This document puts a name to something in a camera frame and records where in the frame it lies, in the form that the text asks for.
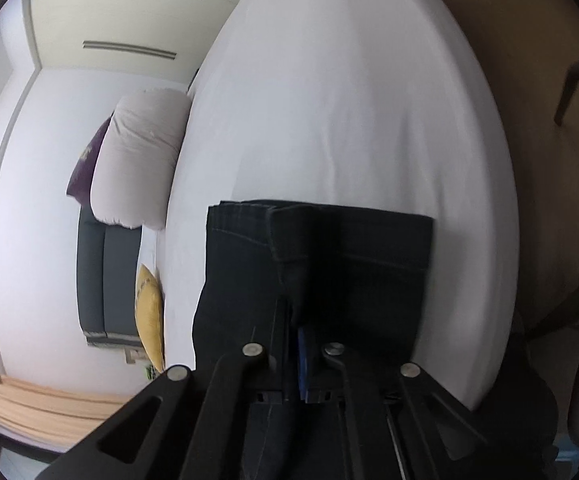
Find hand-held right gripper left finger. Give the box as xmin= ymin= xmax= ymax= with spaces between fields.
xmin=39 ymin=302 xmax=291 ymax=480

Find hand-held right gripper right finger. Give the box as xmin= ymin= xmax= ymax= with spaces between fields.
xmin=297 ymin=329 xmax=490 ymax=480

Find black denim pants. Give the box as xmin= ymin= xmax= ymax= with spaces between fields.
xmin=192 ymin=200 xmax=435 ymax=480

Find yellow pillow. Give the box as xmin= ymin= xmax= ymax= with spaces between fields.
xmin=134 ymin=263 xmax=165 ymax=372

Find grey headboard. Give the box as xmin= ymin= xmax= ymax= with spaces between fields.
xmin=76 ymin=204 xmax=145 ymax=347

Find folded beige duvet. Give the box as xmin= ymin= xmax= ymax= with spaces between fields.
xmin=90 ymin=88 xmax=193 ymax=231

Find beige curtain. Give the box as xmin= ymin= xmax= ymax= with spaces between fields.
xmin=0 ymin=376 xmax=135 ymax=456

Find white bed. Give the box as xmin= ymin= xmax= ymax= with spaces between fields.
xmin=162 ymin=0 xmax=520 ymax=411

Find purple pillow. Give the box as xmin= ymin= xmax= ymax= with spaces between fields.
xmin=66 ymin=116 xmax=115 ymax=205

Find cream wardrobe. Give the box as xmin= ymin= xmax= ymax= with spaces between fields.
xmin=28 ymin=0 xmax=270 ymax=86

